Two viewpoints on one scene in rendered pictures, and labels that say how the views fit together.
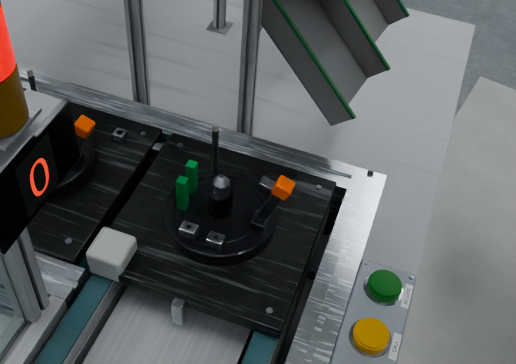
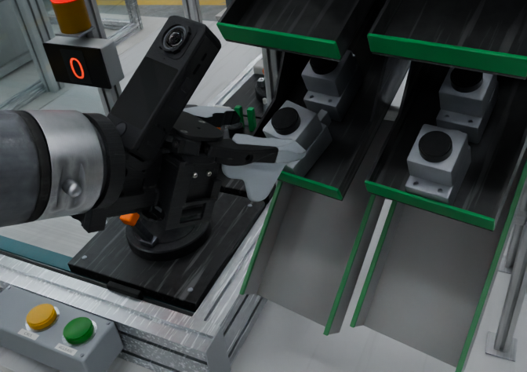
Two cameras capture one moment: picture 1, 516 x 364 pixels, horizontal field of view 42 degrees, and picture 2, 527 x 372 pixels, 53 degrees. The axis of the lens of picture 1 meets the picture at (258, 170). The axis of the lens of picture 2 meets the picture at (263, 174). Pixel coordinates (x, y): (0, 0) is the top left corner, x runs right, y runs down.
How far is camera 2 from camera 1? 1.02 m
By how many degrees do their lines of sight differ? 72
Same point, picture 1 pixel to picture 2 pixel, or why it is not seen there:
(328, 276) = (104, 297)
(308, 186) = (193, 282)
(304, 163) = (230, 288)
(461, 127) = not seen: outside the picture
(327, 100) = (257, 266)
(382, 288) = (73, 325)
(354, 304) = (74, 311)
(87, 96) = not seen: hidden behind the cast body
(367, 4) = (456, 318)
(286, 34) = (281, 191)
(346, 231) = (143, 312)
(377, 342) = (30, 315)
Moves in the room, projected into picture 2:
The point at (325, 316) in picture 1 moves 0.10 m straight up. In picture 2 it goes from (75, 297) to (53, 249)
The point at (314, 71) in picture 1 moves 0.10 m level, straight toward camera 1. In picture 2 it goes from (265, 234) to (195, 227)
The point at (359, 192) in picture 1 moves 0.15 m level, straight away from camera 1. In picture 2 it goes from (186, 326) to (288, 355)
